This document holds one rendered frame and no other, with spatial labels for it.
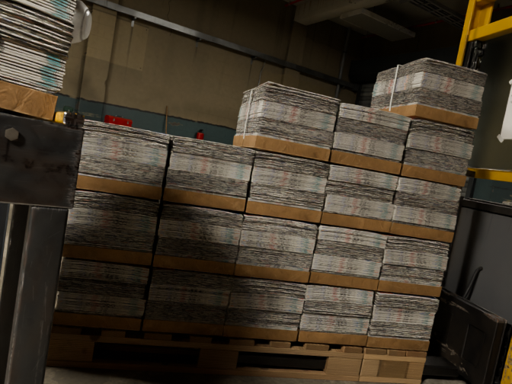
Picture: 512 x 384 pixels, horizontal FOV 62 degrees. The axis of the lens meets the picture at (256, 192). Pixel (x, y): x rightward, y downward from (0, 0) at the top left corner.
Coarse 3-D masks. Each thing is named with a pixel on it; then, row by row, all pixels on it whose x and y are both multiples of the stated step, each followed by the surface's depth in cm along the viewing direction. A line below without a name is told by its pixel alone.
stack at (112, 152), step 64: (128, 128) 143; (256, 192) 151; (320, 192) 157; (384, 192) 163; (192, 256) 148; (256, 256) 154; (320, 256) 159; (192, 320) 151; (256, 320) 157; (320, 320) 162
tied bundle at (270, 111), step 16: (256, 96) 158; (272, 96) 148; (288, 96) 150; (304, 96) 151; (240, 112) 181; (256, 112) 154; (272, 112) 149; (288, 112) 150; (304, 112) 152; (320, 112) 153; (336, 112) 155; (240, 128) 176; (256, 128) 153; (272, 128) 149; (288, 128) 151; (304, 128) 152; (320, 128) 154; (304, 144) 153; (320, 144) 154; (320, 160) 156
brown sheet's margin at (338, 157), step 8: (336, 152) 156; (344, 152) 156; (328, 160) 158; (336, 160) 156; (344, 160) 157; (352, 160) 158; (360, 160) 158; (368, 160) 159; (376, 160) 160; (384, 160) 160; (368, 168) 159; (376, 168) 160; (384, 168) 161; (392, 168) 162; (400, 168) 162
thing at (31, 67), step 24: (0, 0) 67; (24, 0) 69; (48, 0) 70; (72, 0) 72; (0, 24) 68; (24, 24) 69; (48, 24) 71; (72, 24) 73; (0, 48) 68; (24, 48) 70; (48, 48) 72; (0, 72) 69; (24, 72) 71; (48, 72) 73
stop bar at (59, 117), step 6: (54, 114) 76; (60, 114) 68; (66, 114) 64; (72, 114) 65; (78, 114) 65; (48, 120) 86; (54, 120) 75; (60, 120) 67; (66, 120) 64; (72, 120) 65; (78, 120) 65; (84, 120) 66; (78, 126) 66
